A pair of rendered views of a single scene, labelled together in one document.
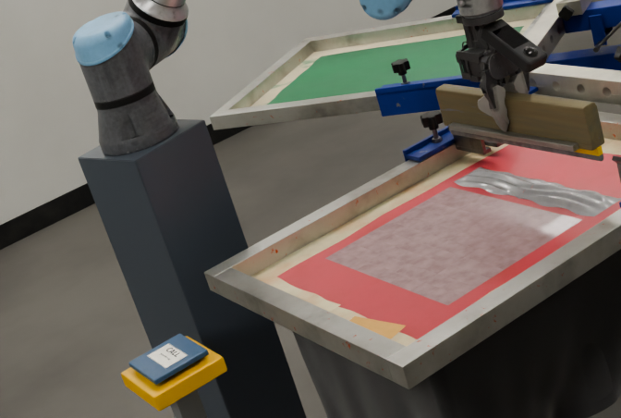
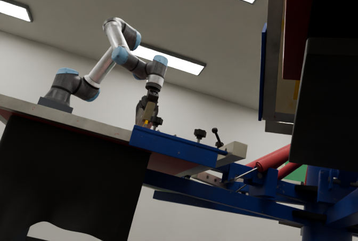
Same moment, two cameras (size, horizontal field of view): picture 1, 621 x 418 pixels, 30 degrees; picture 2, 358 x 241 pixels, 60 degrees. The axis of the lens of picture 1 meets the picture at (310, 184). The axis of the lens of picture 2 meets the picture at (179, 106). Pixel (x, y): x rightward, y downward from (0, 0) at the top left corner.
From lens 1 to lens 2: 1.55 m
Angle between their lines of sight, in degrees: 45
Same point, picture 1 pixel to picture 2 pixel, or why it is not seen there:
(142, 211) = not seen: hidden behind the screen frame
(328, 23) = not seen: outside the picture
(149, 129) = (54, 96)
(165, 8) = (89, 79)
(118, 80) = (58, 80)
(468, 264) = not seen: hidden behind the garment
